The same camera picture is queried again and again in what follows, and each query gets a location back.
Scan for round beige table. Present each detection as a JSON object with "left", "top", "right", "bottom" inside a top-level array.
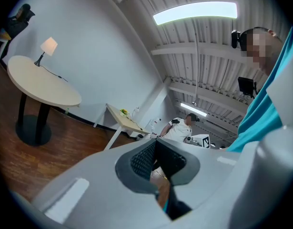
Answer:
[{"left": 7, "top": 55, "right": 82, "bottom": 146}]

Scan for long ceiling light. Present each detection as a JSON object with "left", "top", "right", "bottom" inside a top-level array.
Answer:
[{"left": 152, "top": 1, "right": 238, "bottom": 26}]

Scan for black head camera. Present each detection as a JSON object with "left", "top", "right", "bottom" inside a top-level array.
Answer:
[{"left": 231, "top": 30, "right": 242, "bottom": 49}]

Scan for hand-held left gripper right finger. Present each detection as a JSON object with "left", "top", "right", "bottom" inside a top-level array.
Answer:
[{"left": 157, "top": 138, "right": 247, "bottom": 229}]

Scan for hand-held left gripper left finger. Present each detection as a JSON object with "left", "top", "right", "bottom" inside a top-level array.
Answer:
[{"left": 31, "top": 138, "right": 172, "bottom": 229}]

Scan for black light cable with switch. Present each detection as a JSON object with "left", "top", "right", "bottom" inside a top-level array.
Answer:
[{"left": 40, "top": 65, "right": 69, "bottom": 83}]

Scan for person's blue shirt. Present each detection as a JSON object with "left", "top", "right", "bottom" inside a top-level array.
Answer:
[{"left": 226, "top": 27, "right": 293, "bottom": 152}]

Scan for short ceiling light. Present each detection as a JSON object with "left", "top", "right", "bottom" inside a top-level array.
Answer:
[{"left": 180, "top": 103, "right": 208, "bottom": 117}]

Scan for white table lamp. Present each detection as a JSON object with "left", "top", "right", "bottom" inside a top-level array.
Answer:
[{"left": 34, "top": 37, "right": 58, "bottom": 67}]

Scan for white water dispenser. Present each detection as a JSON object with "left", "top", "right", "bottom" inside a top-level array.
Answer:
[{"left": 148, "top": 118, "right": 162, "bottom": 135}]

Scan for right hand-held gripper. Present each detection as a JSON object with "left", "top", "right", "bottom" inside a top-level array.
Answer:
[{"left": 184, "top": 134, "right": 220, "bottom": 150}]

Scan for black monitor screen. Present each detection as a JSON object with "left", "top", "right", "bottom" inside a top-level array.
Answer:
[{"left": 238, "top": 76, "right": 258, "bottom": 99}]

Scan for person's head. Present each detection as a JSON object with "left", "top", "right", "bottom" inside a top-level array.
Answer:
[{"left": 240, "top": 27, "right": 284, "bottom": 75}]

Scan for rectangular wooden table white legs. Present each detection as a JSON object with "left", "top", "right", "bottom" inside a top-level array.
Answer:
[{"left": 93, "top": 103, "right": 151, "bottom": 151}]

